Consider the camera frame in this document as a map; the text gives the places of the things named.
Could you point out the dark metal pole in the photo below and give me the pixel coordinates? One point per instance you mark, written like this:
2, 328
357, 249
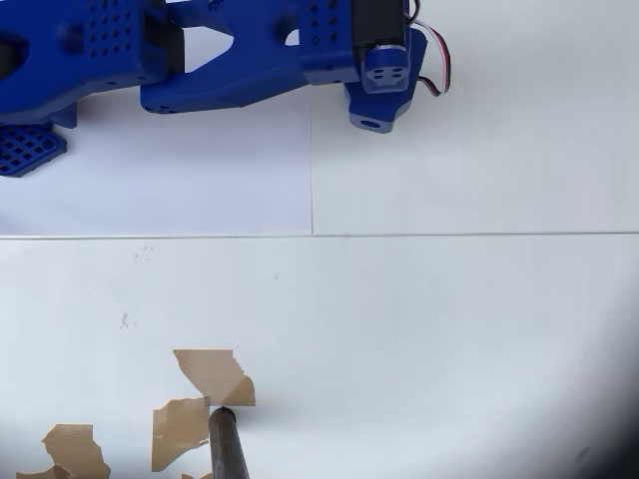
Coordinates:
227, 449

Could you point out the white paper sheet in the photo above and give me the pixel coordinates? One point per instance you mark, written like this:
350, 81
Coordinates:
199, 174

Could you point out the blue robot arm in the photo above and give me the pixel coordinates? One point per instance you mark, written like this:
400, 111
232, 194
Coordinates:
224, 85

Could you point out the beige torn tape piece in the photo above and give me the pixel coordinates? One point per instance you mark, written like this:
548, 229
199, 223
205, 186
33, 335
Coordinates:
75, 444
192, 476
214, 374
40, 474
175, 434

